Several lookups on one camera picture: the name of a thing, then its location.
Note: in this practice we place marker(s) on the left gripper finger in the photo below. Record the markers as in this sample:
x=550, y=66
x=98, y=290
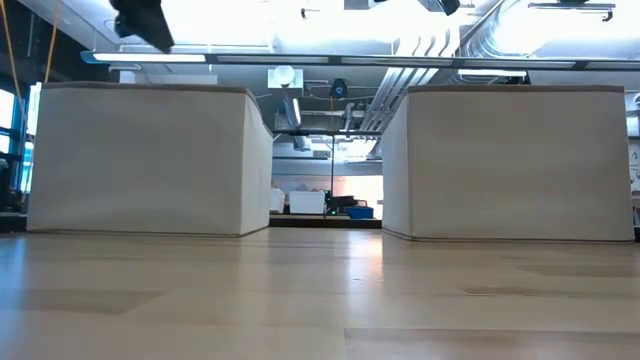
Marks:
x=145, y=25

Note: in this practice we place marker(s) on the long ceiling light bar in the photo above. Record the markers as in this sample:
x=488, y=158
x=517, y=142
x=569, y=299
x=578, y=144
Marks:
x=275, y=59

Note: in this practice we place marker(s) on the beige fabric storage bin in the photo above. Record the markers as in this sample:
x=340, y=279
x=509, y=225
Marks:
x=520, y=165
x=140, y=160

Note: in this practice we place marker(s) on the white square ceiling fixture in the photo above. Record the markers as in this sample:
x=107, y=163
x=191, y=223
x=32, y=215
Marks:
x=285, y=76

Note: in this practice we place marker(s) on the white container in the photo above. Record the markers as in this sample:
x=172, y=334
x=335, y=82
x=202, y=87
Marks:
x=276, y=200

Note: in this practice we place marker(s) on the thin vertical pole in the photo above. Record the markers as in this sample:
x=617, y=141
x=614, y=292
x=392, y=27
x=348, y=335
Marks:
x=332, y=160

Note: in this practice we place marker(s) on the white storage box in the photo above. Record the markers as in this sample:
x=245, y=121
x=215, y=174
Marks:
x=306, y=202

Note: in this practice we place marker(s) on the black device with green light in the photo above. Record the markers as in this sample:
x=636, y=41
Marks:
x=340, y=202

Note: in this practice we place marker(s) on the silver ceiling ducts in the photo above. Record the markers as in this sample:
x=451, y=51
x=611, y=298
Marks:
x=400, y=100

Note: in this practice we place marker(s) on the dark background table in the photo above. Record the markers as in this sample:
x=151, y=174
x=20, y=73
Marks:
x=325, y=221

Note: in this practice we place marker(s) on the blue plastic bin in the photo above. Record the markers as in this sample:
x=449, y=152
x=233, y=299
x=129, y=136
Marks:
x=359, y=212

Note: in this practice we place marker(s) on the black overhead camera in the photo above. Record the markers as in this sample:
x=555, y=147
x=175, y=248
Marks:
x=339, y=89

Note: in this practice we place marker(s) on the wall poster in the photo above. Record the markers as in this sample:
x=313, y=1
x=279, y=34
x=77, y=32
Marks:
x=634, y=167

